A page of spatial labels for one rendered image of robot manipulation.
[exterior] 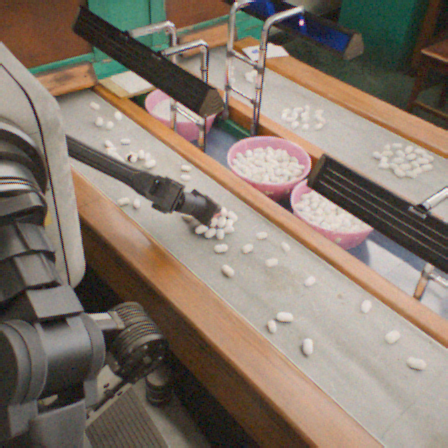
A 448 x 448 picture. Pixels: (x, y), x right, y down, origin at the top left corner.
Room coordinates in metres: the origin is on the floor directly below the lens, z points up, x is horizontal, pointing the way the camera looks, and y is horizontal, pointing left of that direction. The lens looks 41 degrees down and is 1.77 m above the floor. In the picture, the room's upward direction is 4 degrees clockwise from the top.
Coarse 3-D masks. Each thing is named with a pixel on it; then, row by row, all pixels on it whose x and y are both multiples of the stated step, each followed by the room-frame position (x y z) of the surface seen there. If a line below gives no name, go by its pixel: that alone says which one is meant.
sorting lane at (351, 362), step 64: (64, 128) 1.63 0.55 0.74; (128, 128) 1.66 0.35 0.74; (128, 192) 1.31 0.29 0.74; (192, 256) 1.06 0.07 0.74; (256, 256) 1.08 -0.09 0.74; (256, 320) 0.86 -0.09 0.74; (320, 320) 0.87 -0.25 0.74; (384, 320) 0.89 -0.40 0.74; (320, 384) 0.70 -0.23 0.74; (384, 384) 0.72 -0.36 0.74
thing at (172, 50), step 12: (156, 24) 1.61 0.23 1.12; (168, 24) 1.63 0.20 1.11; (120, 36) 1.54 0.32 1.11; (132, 36) 1.54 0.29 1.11; (168, 36) 1.65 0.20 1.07; (168, 48) 1.46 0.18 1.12; (180, 48) 1.48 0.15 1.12; (192, 48) 1.50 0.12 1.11; (204, 48) 1.54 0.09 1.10; (204, 60) 1.54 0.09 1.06; (204, 72) 1.54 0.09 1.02; (192, 120) 1.58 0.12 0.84; (204, 120) 1.54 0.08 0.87; (204, 132) 1.54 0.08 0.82; (204, 144) 1.54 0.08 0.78
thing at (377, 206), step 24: (336, 168) 0.98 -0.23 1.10; (336, 192) 0.94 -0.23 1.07; (360, 192) 0.92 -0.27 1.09; (384, 192) 0.90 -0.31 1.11; (360, 216) 0.89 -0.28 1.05; (384, 216) 0.87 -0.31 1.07; (408, 216) 0.85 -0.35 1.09; (432, 216) 0.83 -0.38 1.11; (408, 240) 0.82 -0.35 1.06; (432, 240) 0.80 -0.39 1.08; (432, 264) 0.77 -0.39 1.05
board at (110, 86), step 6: (180, 66) 2.08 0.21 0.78; (108, 78) 1.93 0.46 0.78; (102, 84) 1.89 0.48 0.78; (108, 84) 1.89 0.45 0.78; (114, 84) 1.89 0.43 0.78; (108, 90) 1.85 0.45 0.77; (114, 90) 1.85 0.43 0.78; (120, 90) 1.85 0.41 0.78; (126, 90) 1.86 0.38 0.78; (144, 90) 1.87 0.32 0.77; (150, 90) 1.89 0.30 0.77; (120, 96) 1.81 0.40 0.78; (126, 96) 1.82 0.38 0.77; (132, 96) 1.83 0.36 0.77
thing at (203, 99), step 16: (80, 16) 1.69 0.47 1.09; (96, 16) 1.65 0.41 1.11; (80, 32) 1.65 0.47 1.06; (96, 32) 1.61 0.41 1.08; (112, 32) 1.58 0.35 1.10; (112, 48) 1.54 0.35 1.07; (128, 48) 1.51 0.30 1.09; (144, 48) 1.47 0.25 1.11; (128, 64) 1.48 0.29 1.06; (144, 64) 1.44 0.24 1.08; (160, 64) 1.41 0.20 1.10; (176, 64) 1.39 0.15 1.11; (160, 80) 1.38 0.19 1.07; (176, 80) 1.35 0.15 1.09; (192, 80) 1.32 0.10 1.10; (176, 96) 1.32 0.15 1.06; (192, 96) 1.29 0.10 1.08; (208, 96) 1.27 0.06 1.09; (208, 112) 1.26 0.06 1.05
